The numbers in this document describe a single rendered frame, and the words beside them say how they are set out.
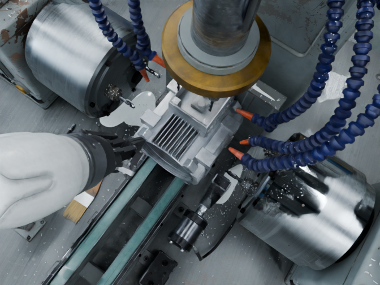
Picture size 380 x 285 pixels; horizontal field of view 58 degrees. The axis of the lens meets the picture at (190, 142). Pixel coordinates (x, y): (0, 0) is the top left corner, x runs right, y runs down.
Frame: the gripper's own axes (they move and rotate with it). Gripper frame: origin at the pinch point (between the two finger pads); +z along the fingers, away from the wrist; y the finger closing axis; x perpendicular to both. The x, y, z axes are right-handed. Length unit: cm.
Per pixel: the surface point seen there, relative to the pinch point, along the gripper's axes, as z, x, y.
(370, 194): 6.6, -18.2, -45.6
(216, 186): -12.6, -6.6, -19.3
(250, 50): -13.3, -27.8, -11.8
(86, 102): 2.4, -1.1, 15.4
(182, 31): -15.1, -24.7, -1.6
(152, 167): 16.8, 7.7, -2.6
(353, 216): 0.7, -13.4, -43.7
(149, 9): 51, -27, 35
